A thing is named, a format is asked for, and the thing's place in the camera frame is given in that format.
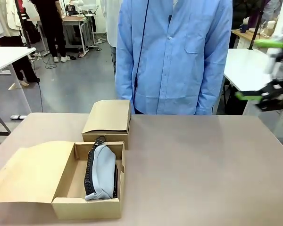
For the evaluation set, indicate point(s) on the person in white coat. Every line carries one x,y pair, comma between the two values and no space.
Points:
112,23

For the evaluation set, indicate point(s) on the small cardboard box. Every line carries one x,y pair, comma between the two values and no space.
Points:
108,117

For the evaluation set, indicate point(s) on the grey workbench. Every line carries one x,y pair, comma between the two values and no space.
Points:
77,28

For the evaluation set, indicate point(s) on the large open cardboard box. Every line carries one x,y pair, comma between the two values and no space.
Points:
37,179

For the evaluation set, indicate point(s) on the person with beige shoes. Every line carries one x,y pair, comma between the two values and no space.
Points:
23,68

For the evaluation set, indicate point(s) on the person in blue shirt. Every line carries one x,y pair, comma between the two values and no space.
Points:
172,58

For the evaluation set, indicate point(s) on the dark blue cup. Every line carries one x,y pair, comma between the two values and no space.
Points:
244,28

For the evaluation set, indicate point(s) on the white sneaker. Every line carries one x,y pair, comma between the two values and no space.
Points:
65,58
56,59

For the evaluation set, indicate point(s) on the wooden table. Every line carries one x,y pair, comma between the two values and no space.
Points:
247,37

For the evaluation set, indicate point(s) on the white power strip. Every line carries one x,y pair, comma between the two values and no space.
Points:
18,117

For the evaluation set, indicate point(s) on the grey campus pencil case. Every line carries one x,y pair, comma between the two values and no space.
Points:
100,171

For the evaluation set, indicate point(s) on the black tripod pole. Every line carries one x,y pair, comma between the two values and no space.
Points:
23,23

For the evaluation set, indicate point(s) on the white table with leg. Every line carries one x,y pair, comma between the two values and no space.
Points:
7,56

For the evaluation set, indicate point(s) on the black stand pole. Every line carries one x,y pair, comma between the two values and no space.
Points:
256,26

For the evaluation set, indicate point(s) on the person in dark jacket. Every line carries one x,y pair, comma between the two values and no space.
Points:
245,11

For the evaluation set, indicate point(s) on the white square table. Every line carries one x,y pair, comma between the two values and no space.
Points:
245,66

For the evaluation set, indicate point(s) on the person in black clothes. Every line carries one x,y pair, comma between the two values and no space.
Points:
52,26

